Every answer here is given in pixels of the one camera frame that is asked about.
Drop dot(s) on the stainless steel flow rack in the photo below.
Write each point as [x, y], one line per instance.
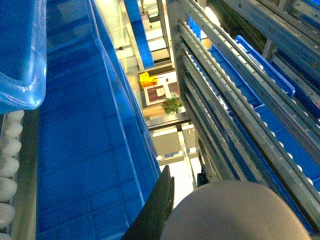
[251, 133]

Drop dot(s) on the translucent blue bin corner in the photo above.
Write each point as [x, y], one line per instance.
[23, 54]

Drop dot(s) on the yellow mop bucket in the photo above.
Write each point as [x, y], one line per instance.
[146, 80]

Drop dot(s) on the large blue bin underside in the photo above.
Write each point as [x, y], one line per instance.
[96, 164]

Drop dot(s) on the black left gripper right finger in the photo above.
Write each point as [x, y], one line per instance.
[205, 176]

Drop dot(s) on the green potted plant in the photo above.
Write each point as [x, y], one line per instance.
[172, 105]

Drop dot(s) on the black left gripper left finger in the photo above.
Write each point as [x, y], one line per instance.
[152, 218]

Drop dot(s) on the beige plastic scoop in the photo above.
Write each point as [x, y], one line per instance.
[233, 210]

